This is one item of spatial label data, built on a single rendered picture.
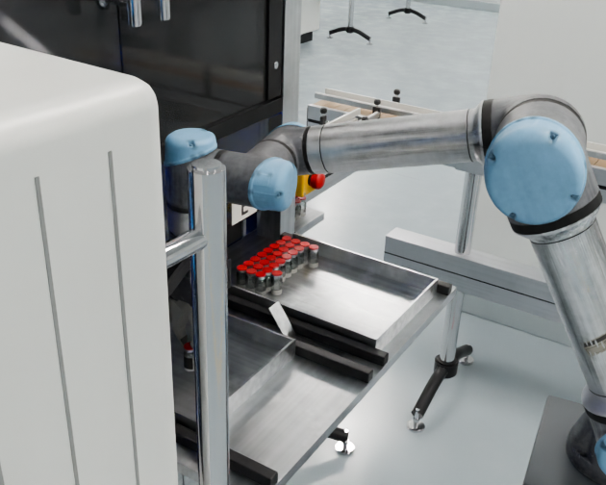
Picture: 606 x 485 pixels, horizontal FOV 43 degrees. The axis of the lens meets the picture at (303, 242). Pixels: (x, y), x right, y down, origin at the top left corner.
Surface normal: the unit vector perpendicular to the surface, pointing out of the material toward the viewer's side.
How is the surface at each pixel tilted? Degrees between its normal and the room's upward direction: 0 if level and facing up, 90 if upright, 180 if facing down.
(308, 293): 0
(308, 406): 0
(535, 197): 83
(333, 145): 66
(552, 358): 0
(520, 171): 83
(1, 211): 90
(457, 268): 90
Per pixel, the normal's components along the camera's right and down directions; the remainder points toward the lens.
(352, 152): -0.34, 0.35
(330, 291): 0.04, -0.89
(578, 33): -0.53, 0.37
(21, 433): 0.81, 0.29
